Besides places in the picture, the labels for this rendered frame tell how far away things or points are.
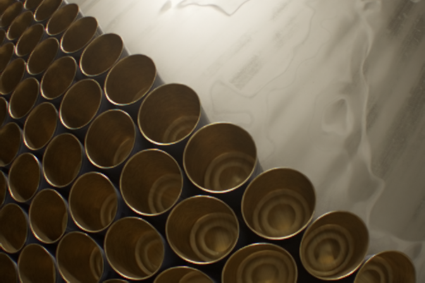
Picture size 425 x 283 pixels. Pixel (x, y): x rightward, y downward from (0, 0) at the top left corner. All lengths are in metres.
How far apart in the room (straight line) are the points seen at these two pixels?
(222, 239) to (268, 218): 0.06
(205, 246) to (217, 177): 0.08
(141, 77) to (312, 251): 0.30
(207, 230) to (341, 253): 0.16
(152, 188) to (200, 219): 0.07
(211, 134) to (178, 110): 0.08
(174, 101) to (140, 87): 0.08
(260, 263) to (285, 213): 0.06
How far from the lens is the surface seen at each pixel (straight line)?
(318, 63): 0.48
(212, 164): 0.43
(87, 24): 0.55
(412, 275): 0.35
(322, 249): 0.40
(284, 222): 0.40
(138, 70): 0.46
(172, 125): 0.46
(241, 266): 0.40
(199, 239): 0.41
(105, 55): 0.52
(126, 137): 0.47
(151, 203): 0.44
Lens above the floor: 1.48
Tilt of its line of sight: 64 degrees down
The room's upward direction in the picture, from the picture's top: 24 degrees counter-clockwise
